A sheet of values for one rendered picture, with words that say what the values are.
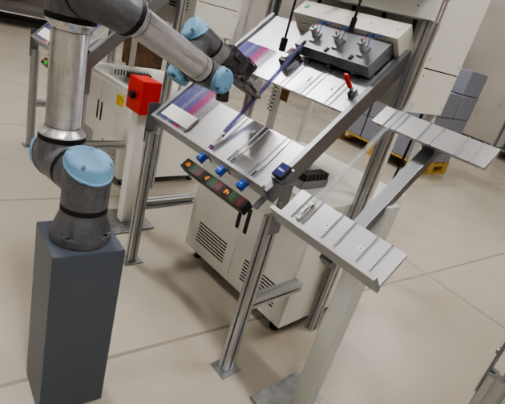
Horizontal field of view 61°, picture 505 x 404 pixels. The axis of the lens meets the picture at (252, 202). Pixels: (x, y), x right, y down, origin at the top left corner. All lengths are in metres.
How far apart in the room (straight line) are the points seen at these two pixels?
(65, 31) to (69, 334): 0.77
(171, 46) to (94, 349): 0.86
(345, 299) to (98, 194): 0.75
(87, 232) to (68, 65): 0.40
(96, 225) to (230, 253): 0.93
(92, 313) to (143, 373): 0.42
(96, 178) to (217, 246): 1.04
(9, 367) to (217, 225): 0.97
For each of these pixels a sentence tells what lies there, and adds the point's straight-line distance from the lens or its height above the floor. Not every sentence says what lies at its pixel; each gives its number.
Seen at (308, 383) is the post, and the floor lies 0.16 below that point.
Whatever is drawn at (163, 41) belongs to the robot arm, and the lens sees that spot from 1.11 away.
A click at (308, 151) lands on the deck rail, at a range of 1.36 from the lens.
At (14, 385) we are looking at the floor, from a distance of 1.60.
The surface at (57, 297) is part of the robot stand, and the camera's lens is 1.21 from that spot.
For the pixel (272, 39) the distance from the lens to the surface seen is 1.91.
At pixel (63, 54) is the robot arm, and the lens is 1.15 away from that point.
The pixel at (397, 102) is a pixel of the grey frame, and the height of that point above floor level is 1.04.
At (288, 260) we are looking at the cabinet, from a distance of 1.72.
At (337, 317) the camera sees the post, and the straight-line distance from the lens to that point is 1.37.
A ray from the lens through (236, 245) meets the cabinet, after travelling 1.93.
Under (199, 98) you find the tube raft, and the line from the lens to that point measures 1.75.
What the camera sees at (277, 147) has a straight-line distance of 1.42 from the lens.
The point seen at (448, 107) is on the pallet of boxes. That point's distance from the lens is 5.30.
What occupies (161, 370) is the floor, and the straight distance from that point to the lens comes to 1.65.
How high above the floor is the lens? 1.19
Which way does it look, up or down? 23 degrees down
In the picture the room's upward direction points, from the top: 16 degrees clockwise
